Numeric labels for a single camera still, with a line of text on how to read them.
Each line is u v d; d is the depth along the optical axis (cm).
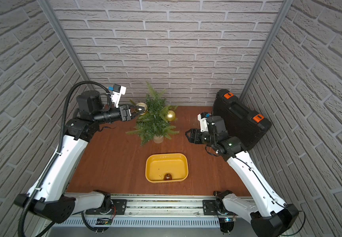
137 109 60
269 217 37
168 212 73
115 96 55
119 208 73
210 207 74
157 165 89
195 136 61
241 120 81
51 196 38
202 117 63
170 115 74
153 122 82
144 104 61
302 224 42
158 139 95
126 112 54
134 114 56
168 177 81
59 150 41
